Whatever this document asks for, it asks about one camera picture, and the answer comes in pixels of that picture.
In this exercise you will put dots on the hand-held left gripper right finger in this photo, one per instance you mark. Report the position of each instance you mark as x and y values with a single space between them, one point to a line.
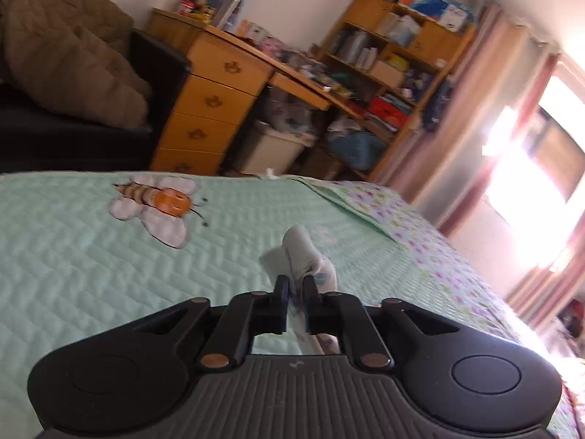
311 302

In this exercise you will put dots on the desk photo frames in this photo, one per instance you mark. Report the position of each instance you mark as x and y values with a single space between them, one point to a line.
265 39

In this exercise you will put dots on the white plastic bin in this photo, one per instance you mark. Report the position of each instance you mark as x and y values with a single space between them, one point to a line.
267 151

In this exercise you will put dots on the red orange shelf box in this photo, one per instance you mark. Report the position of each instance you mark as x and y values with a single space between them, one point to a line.
388 112

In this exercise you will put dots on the blue fabric bag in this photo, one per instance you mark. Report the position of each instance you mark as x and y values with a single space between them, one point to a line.
359 151

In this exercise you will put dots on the dark blue hanging bag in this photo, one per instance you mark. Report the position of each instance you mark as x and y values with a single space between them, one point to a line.
438 105

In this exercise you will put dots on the green quilted bee bedspread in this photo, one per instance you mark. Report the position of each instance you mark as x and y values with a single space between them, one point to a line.
114 260

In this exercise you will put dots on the bright window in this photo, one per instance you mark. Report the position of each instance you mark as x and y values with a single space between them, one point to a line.
534 164

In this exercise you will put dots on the wooden desk with drawers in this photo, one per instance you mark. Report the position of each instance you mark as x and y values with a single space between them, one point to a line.
210 100

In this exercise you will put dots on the brown fluffy blanket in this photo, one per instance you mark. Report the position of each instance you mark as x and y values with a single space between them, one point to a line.
68 45

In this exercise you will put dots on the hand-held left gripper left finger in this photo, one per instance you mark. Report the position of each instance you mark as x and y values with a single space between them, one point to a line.
282 302

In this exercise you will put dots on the black armchair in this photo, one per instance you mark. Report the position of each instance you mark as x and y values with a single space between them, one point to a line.
91 146

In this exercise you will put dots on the wooden bookshelf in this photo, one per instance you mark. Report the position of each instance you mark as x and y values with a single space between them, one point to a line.
365 13

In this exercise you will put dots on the white letter-print long-sleeve shirt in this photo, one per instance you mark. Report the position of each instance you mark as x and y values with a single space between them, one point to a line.
301 247

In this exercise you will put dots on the small cardboard box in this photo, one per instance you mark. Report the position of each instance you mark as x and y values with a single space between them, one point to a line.
386 74

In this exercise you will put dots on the blue white carton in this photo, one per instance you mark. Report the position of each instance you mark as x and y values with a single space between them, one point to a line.
434 7

